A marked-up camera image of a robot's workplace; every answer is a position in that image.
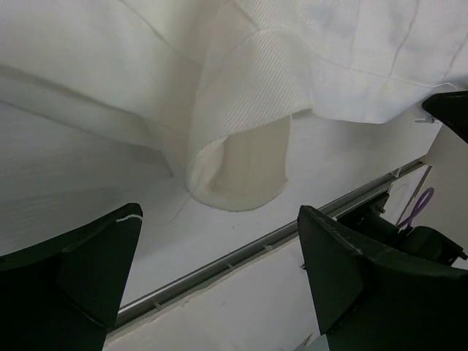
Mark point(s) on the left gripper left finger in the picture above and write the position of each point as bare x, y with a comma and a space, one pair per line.
65, 293

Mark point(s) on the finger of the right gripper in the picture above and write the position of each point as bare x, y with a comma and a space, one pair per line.
451, 109

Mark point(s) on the aluminium front rail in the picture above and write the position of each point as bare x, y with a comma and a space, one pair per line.
256, 248

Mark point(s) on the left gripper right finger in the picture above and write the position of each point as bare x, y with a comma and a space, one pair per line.
369, 296

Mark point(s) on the white skirt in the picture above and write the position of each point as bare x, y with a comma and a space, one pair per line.
212, 85

